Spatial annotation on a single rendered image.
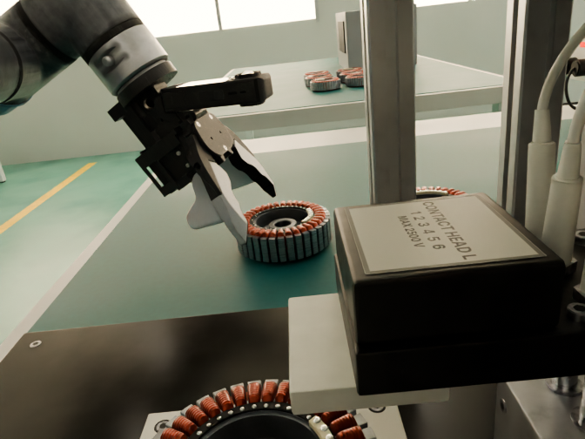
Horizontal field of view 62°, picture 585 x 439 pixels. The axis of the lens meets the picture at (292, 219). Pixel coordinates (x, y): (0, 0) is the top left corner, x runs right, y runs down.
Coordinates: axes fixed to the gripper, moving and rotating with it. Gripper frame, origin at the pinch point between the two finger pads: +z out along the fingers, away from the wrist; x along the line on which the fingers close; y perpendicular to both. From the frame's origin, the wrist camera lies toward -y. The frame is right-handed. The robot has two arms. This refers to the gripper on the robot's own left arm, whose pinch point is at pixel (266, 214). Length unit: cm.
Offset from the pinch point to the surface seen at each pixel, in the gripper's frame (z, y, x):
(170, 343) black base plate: 0.2, 3.5, 21.9
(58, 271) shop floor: -4, 166, -131
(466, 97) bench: 23, -29, -105
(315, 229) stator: 3.6, -5.1, 3.3
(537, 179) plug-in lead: -1.9, -24.3, 31.5
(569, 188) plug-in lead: -2.2, -24.8, 34.2
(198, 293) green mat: 0.9, 6.3, 11.1
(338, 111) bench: 5, 4, -97
